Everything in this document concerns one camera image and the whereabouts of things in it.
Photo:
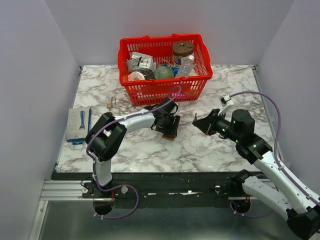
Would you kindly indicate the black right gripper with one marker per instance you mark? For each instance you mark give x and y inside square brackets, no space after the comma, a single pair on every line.
[203,124]

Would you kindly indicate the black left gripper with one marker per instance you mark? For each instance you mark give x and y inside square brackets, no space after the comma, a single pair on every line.
[172,129]

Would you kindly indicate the large brass padlock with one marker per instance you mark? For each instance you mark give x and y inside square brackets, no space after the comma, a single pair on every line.
[169,137]

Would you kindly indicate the small brass padlock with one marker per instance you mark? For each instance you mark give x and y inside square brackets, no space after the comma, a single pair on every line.
[111,103]

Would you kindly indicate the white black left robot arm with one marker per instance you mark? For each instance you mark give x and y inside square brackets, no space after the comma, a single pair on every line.
[106,136]

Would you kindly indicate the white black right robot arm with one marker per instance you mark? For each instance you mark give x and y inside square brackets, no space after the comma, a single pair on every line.
[296,203]

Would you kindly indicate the red plastic shopping basket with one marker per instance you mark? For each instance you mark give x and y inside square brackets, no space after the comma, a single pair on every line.
[160,48]

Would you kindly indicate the green glitter ball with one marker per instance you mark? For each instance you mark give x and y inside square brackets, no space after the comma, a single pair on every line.
[163,72]

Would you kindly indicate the black tape roll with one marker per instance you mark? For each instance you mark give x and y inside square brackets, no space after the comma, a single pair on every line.
[141,74]

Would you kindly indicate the clear plastic bottle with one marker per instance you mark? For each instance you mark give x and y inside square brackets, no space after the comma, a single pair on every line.
[186,67]

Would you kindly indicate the grey foil pouch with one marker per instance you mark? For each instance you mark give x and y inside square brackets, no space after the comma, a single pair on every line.
[138,61]

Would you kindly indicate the jar with brown lid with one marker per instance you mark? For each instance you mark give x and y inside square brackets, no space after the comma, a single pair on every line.
[181,50]

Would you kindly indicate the blue razor package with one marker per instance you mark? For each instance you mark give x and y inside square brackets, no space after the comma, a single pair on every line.
[78,125]

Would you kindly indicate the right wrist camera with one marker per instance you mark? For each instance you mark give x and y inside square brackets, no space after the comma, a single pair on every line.
[226,103]

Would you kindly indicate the black metal base rail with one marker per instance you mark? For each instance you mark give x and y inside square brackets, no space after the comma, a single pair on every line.
[163,190]

